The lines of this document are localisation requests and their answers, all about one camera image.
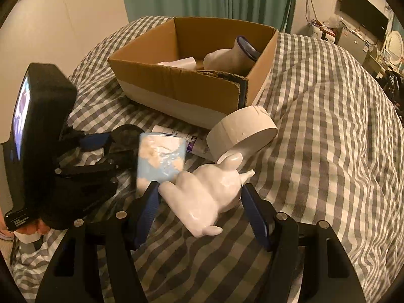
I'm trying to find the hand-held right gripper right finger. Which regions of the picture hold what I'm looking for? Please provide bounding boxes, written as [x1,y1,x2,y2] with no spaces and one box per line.
[241,183,367,303]

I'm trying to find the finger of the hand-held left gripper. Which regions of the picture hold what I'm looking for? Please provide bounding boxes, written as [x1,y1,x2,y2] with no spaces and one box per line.
[55,150,141,184]
[65,124,144,153]

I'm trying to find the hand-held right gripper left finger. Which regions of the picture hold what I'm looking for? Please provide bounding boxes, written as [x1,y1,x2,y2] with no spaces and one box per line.
[35,180,161,303]

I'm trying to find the blue tissue pack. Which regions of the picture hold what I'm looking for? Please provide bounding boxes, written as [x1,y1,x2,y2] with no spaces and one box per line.
[135,132,186,200]

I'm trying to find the white ceramic rabbit figurine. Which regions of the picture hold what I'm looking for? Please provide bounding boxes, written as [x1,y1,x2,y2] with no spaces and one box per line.
[158,151,256,238]

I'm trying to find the cardboard box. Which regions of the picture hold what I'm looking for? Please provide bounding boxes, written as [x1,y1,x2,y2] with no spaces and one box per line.
[108,17,279,130]

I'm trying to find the person's left hand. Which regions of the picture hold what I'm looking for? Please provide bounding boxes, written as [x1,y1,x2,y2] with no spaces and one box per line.
[13,219,51,244]

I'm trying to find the white tube with purple label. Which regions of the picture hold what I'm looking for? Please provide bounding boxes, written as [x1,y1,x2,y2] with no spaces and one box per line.
[151,124,216,160]

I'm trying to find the white round container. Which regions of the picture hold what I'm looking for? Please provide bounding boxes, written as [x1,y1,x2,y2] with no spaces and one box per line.
[207,105,278,161]

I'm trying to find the grey white checked blanket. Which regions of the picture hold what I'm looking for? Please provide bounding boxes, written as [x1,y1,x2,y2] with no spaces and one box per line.
[9,16,404,303]

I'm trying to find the white paper cup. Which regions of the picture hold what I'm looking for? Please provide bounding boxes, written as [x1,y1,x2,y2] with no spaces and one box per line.
[156,56,198,70]

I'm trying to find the black chair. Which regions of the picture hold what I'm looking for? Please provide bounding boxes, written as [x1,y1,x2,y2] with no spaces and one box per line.
[378,69,404,116]

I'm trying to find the white appliance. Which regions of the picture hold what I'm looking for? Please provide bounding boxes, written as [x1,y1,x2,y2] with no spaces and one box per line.
[308,24,335,42]

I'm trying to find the grey cabinet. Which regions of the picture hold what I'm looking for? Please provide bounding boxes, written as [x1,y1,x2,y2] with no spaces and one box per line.
[335,27,373,64]

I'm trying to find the round white mirror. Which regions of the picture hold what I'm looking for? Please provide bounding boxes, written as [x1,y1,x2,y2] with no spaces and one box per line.
[383,30,404,67]

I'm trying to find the hanging wall cables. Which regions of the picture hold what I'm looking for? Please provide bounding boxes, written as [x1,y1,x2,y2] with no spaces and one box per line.
[305,0,320,26]

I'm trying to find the black wall television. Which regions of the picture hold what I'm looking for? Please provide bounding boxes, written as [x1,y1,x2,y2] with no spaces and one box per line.
[340,0,389,41]

